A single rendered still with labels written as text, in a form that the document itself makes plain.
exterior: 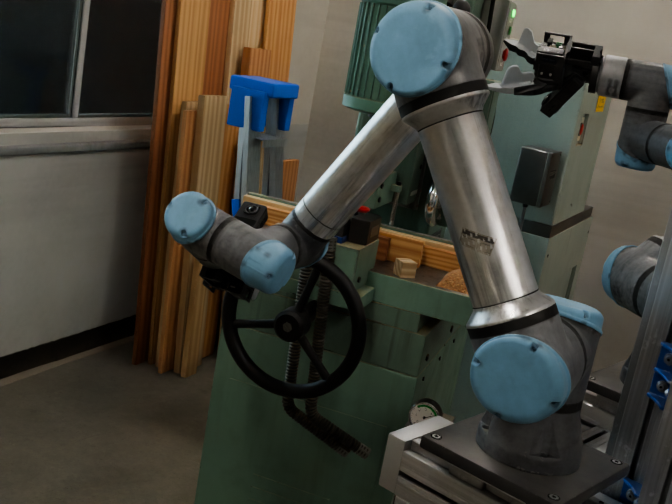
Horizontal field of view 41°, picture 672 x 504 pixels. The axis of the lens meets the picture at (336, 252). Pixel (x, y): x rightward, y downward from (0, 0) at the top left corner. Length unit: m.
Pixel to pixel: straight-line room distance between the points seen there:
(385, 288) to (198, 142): 1.61
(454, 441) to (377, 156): 0.42
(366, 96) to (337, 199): 0.55
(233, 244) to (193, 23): 2.15
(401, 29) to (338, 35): 3.41
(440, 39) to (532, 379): 0.42
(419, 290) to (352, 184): 0.50
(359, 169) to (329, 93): 3.23
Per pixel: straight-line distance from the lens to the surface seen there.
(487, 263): 1.13
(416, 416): 1.80
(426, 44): 1.12
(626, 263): 1.83
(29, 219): 3.16
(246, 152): 2.77
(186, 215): 1.32
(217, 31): 3.58
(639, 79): 1.74
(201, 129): 3.28
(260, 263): 1.28
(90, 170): 3.33
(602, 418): 1.79
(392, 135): 1.30
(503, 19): 2.17
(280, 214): 2.03
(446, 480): 1.38
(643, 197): 4.11
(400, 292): 1.80
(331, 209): 1.36
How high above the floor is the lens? 1.35
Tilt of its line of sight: 14 degrees down
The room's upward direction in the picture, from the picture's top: 10 degrees clockwise
